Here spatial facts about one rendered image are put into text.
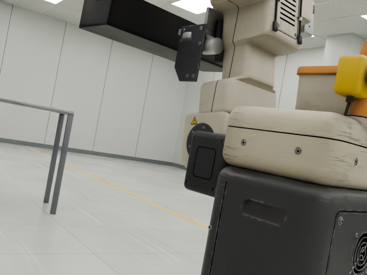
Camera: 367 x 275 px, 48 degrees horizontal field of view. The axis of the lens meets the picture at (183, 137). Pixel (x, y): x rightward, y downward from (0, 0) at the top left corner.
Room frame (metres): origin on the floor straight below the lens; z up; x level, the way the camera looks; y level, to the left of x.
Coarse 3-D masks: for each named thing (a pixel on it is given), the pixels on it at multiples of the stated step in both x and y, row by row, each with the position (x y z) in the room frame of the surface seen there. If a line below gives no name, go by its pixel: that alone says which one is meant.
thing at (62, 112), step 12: (36, 108) 3.08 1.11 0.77; (48, 108) 3.10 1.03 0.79; (60, 120) 3.54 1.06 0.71; (72, 120) 3.18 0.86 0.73; (60, 132) 3.55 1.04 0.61; (60, 156) 3.18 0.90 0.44; (60, 168) 3.17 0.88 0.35; (48, 180) 3.54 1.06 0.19; (60, 180) 3.18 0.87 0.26; (48, 192) 3.54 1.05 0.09
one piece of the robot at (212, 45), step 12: (216, 12) 1.17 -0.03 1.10; (204, 24) 1.13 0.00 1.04; (216, 24) 1.18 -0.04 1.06; (180, 36) 1.19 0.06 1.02; (192, 36) 1.16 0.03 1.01; (204, 36) 1.13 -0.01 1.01; (180, 48) 1.19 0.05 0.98; (192, 48) 1.15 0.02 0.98; (204, 48) 1.13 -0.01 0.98; (216, 48) 1.12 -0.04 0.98; (180, 60) 1.18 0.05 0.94; (192, 60) 1.14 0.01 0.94; (216, 60) 1.17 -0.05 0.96; (180, 72) 1.17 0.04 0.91; (192, 72) 1.14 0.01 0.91
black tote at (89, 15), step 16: (112, 0) 1.20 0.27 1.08; (128, 0) 1.23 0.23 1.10; (96, 16) 1.25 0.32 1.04; (112, 16) 1.21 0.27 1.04; (128, 16) 1.24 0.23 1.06; (144, 16) 1.28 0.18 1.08; (160, 16) 1.32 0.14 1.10; (176, 16) 1.36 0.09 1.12; (96, 32) 1.34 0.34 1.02; (112, 32) 1.29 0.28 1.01; (128, 32) 1.25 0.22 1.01; (144, 32) 1.29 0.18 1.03; (160, 32) 1.33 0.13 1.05; (176, 32) 1.37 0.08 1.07; (144, 48) 1.45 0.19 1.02; (160, 48) 1.39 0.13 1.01; (176, 48) 1.38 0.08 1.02; (208, 64) 1.52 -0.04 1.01
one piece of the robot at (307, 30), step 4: (312, 16) 1.31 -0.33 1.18; (312, 20) 1.31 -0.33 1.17; (308, 24) 1.29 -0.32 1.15; (312, 24) 1.30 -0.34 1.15; (304, 28) 1.27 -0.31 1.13; (308, 28) 1.29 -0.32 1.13; (312, 28) 1.30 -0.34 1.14; (304, 32) 1.28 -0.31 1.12; (308, 32) 1.29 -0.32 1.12; (312, 32) 1.30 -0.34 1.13; (304, 36) 1.31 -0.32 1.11; (308, 36) 1.31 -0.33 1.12
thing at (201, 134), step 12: (204, 132) 0.98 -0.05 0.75; (192, 144) 1.00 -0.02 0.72; (204, 144) 0.97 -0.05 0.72; (216, 144) 0.94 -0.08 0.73; (192, 156) 0.99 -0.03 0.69; (204, 156) 0.96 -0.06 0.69; (216, 156) 0.93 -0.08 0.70; (192, 168) 0.98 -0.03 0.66; (204, 168) 0.96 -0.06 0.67; (216, 168) 0.93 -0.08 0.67; (192, 180) 0.98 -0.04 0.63; (204, 180) 0.95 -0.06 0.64; (216, 180) 0.92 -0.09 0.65; (204, 192) 0.95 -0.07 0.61
